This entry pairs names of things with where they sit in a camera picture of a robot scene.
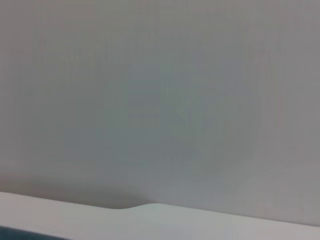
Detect blue denim shorts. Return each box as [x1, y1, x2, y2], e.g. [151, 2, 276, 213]
[0, 224, 63, 240]

